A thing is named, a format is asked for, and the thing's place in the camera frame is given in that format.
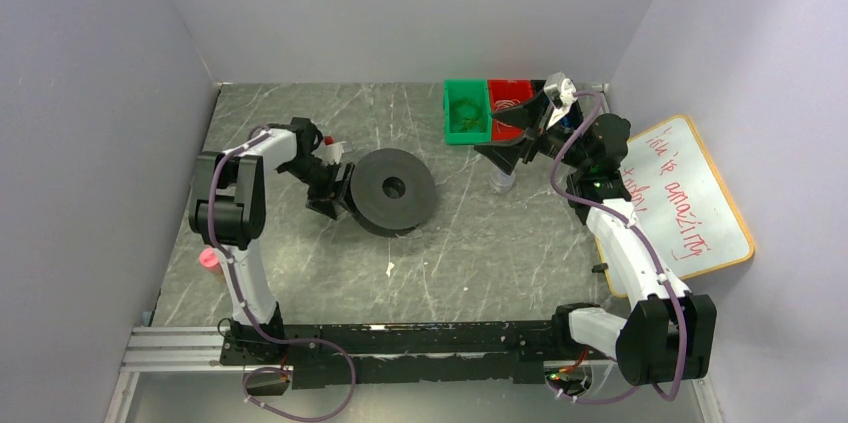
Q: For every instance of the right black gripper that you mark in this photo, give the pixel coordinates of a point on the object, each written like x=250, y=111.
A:
x=532, y=134

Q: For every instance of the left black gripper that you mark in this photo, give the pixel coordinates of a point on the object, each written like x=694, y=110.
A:
x=329, y=188

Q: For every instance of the black cable spool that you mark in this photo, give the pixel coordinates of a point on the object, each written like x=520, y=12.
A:
x=392, y=192

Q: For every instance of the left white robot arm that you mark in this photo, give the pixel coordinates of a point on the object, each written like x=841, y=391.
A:
x=228, y=210

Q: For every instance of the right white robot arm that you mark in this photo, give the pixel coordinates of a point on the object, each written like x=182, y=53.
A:
x=668, y=335

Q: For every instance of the red plastic bin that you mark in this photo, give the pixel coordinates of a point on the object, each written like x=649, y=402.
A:
x=505, y=94

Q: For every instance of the clear round plastic container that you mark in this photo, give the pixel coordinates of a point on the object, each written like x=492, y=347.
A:
x=502, y=182

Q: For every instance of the green plastic bin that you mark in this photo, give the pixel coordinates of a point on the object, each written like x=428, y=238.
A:
x=467, y=113

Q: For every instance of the black plastic bin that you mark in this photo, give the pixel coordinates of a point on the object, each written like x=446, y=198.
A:
x=563, y=115

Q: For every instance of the pink capped small bottle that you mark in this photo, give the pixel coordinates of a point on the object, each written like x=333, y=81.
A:
x=209, y=260

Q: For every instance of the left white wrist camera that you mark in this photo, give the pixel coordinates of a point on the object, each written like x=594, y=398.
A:
x=332, y=150

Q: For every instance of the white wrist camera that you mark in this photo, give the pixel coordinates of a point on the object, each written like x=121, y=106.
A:
x=332, y=150
x=560, y=91

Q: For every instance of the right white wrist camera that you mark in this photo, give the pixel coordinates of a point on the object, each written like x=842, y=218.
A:
x=560, y=91

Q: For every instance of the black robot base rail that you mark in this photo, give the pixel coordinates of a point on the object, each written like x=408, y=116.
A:
x=523, y=352

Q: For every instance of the whiteboard with wooden frame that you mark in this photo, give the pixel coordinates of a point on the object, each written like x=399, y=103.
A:
x=681, y=202

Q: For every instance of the aluminium extrusion frame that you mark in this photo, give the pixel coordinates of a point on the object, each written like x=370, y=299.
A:
x=173, y=374

